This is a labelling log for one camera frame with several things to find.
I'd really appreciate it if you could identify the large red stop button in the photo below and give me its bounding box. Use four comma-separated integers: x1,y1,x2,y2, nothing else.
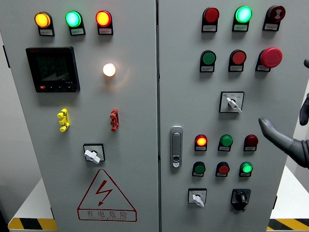
255,47,283,73

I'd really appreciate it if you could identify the black square display meter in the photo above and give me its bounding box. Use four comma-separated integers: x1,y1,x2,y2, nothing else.
26,46,81,93

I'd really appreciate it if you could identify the black yellow striped tape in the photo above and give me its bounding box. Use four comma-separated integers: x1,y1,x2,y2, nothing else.
8,217,58,232
267,218,309,232

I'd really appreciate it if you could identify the small lit red lamp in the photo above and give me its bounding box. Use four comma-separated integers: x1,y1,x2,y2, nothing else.
194,134,208,152

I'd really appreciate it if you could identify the grey cabinet door with lock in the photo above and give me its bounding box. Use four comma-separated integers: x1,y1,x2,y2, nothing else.
158,0,309,232

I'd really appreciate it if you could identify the small green push button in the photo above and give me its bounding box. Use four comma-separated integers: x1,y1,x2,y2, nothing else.
192,161,206,177

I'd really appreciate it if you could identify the black-handle turn switch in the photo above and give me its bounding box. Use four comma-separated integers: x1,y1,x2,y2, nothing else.
230,188,252,212

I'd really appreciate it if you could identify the large red push button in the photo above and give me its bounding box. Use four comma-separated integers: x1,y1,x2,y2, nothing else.
228,49,247,73
201,7,220,33

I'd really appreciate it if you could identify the red warning triangle sticker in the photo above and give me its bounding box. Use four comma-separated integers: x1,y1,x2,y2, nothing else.
77,169,138,222

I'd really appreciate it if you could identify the small red handle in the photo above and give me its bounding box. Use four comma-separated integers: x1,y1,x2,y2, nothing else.
110,108,120,132

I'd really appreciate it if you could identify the small green lamp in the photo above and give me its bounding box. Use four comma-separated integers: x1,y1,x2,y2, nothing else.
218,134,234,152

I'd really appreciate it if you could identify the small lit green button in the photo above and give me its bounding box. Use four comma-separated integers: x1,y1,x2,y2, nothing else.
239,161,253,177

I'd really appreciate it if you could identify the grey cabinet door with display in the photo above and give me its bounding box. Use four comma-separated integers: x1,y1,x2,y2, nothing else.
0,0,160,232

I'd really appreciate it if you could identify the white glowing lamp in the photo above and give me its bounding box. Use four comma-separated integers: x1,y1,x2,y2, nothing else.
102,63,116,77

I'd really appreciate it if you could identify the small white-handle turn switch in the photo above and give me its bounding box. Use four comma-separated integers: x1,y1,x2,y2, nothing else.
188,188,208,208

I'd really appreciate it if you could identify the small yellow handle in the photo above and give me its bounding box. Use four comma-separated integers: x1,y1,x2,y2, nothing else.
57,108,70,132

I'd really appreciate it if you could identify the white-handle switch, blank plate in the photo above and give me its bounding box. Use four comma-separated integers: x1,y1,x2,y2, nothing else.
83,143,106,165

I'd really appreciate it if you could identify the yellow round indicator lamp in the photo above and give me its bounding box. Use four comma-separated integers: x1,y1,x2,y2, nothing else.
34,11,56,37

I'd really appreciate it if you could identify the large white-handle turn switch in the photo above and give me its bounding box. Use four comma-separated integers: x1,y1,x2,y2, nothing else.
219,91,245,114

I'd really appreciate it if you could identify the lit green round lamp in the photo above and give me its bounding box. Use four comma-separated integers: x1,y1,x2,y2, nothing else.
232,6,253,32
65,10,86,36

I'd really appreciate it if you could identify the dark red buzzer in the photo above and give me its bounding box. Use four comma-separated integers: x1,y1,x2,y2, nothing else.
262,5,286,32

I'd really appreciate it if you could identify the silver door lock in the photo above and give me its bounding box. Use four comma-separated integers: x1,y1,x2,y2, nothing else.
169,125,183,169

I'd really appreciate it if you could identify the large green push button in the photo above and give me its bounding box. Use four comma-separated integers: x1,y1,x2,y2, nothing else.
199,50,217,73

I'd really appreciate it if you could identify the lit red round lamp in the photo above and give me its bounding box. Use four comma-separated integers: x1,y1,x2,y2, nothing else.
95,10,114,36

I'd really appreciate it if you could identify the small red push button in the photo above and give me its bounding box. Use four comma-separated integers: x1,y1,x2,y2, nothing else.
215,161,230,177

